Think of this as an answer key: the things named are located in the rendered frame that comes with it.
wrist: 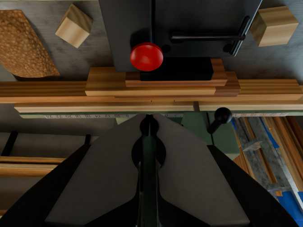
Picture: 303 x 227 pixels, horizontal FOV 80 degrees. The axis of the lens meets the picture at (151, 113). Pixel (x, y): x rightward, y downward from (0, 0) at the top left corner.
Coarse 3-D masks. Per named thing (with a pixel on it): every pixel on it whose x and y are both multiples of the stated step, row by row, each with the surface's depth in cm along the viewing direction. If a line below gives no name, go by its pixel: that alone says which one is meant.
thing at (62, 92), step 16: (240, 80) 36; (256, 80) 36; (272, 80) 36; (288, 80) 36; (0, 96) 34; (16, 96) 34; (32, 96) 34; (48, 96) 34; (64, 96) 34; (80, 96) 34; (96, 96) 34; (112, 96) 34; (240, 96) 35; (256, 96) 35; (272, 96) 35; (288, 96) 35
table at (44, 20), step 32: (0, 0) 24; (32, 0) 24; (64, 0) 24; (96, 0) 24; (288, 0) 24; (96, 32) 28; (64, 64) 33; (96, 64) 33; (224, 64) 33; (256, 64) 33; (288, 64) 33
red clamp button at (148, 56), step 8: (136, 48) 15; (144, 48) 15; (152, 48) 15; (136, 56) 16; (144, 56) 16; (152, 56) 16; (160, 56) 16; (136, 64) 17; (144, 64) 17; (152, 64) 17; (160, 64) 17
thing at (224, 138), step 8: (184, 112) 28; (192, 112) 28; (200, 112) 28; (208, 112) 28; (184, 120) 27; (192, 120) 27; (200, 120) 27; (208, 120) 27; (192, 128) 26; (200, 128) 26; (224, 128) 26; (232, 128) 26; (200, 136) 26; (208, 136) 26; (216, 136) 26; (224, 136) 26; (232, 136) 25; (208, 144) 25; (216, 144) 25; (224, 144) 25; (232, 144) 25; (224, 152) 24; (232, 152) 24
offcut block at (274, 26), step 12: (264, 12) 24; (276, 12) 24; (288, 12) 24; (252, 24) 26; (264, 24) 23; (276, 24) 23; (288, 24) 23; (264, 36) 24; (276, 36) 24; (288, 36) 24
